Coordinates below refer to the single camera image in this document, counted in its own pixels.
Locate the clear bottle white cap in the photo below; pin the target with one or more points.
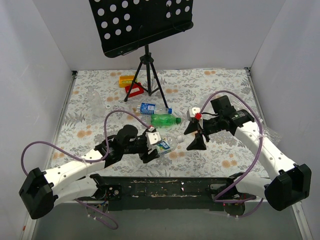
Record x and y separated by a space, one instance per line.
96 103

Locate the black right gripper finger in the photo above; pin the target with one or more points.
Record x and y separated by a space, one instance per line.
197 144
193 127

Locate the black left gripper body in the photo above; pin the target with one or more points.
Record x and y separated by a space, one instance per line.
145 149

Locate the aluminium frame rail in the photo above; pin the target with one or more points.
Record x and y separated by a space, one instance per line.
287 182

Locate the floral patterned table mat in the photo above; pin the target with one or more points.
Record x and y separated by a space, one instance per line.
81 130

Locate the green plastic bottle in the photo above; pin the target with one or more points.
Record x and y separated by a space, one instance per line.
164 120

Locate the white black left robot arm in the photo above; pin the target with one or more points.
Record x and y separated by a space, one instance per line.
42 190

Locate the clear bottle lemon label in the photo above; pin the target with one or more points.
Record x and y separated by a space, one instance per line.
168 144

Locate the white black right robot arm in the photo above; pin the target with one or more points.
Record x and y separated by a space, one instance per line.
271 176

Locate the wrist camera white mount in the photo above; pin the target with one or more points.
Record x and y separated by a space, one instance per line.
194 114
153 136

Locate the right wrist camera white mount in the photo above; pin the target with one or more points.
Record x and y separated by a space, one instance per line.
194 114

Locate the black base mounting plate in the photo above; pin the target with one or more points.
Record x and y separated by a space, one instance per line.
138 193

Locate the red plastic box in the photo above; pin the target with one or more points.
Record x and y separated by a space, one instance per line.
137 89

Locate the black perforated music stand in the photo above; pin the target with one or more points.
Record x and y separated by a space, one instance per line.
127 25

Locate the clear bottle blue label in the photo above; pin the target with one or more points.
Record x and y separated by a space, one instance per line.
149 109

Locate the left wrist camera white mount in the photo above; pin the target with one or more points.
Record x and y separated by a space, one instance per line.
153 136

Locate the yellow plastic box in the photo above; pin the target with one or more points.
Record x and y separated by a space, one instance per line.
125 80

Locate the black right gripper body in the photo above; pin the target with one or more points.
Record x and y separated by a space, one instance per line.
200 129

